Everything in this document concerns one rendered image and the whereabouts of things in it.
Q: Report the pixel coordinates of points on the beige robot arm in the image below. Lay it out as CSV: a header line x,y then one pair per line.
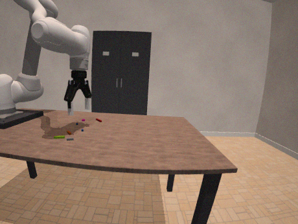
x,y
44,31

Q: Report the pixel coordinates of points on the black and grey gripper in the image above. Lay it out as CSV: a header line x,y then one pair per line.
x,y
74,85

